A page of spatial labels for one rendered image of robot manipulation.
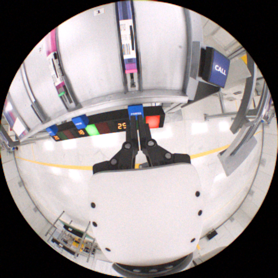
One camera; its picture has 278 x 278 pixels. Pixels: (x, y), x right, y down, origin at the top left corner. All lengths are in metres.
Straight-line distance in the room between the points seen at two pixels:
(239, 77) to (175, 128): 0.78
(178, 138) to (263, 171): 7.65
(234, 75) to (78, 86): 0.40
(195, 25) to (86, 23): 0.14
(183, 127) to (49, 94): 0.98
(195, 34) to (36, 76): 0.26
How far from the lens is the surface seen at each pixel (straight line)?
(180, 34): 0.15
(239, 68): 0.35
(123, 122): 0.19
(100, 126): 0.20
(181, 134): 0.96
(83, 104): 0.15
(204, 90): 0.20
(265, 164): 7.86
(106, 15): 0.15
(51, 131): 0.26
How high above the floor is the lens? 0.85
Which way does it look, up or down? 84 degrees down
